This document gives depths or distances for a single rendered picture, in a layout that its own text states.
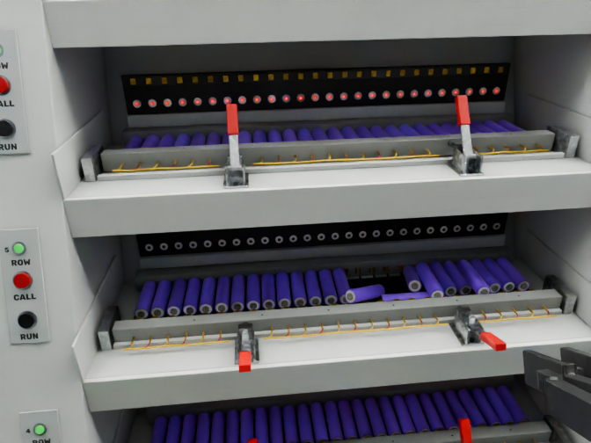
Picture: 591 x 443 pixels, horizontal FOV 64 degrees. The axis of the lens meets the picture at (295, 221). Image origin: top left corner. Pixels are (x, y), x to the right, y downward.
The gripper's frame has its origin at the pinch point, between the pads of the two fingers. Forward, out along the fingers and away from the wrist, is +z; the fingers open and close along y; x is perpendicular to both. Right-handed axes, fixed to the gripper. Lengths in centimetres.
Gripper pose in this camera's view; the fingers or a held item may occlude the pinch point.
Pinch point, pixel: (571, 374)
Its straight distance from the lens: 46.9
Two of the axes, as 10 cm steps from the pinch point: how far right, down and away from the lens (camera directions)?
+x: -0.6, -10.0, 0.6
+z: -0.8, 0.7, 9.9
